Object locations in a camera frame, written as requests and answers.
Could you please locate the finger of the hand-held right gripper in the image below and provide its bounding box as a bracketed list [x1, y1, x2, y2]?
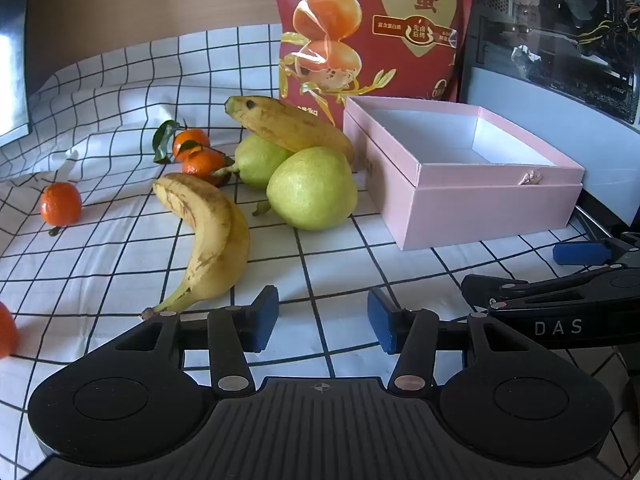
[552, 231, 640, 267]
[460, 266, 640, 317]

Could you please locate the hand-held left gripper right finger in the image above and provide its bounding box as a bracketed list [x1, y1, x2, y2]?
[367, 287, 527, 395]

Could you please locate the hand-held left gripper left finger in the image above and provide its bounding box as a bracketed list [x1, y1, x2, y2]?
[114, 285, 280, 395]

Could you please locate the yellow spotted banana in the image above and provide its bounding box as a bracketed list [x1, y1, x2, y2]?
[224, 95, 356, 166]
[141, 172, 251, 321]

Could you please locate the pink cardboard box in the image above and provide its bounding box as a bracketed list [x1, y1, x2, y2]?
[342, 95, 586, 252]

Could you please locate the green pear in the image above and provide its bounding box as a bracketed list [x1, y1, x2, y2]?
[252, 146, 359, 232]
[212, 135, 293, 191]

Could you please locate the orange tangerine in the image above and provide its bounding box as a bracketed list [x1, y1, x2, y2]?
[0, 301, 19, 359]
[181, 147, 227, 188]
[40, 182, 82, 236]

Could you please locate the tangerine with green leaves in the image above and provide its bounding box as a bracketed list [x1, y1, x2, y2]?
[152, 120, 211, 163]

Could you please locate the white black-checked tablecloth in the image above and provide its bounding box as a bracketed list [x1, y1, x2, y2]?
[0, 24, 640, 480]

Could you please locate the glass-sided computer case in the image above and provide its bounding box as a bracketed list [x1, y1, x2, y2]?
[457, 0, 640, 228]

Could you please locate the red snack bag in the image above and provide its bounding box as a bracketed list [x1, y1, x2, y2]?
[276, 0, 476, 128]

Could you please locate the dark monitor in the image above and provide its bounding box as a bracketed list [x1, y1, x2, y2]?
[0, 0, 33, 147]

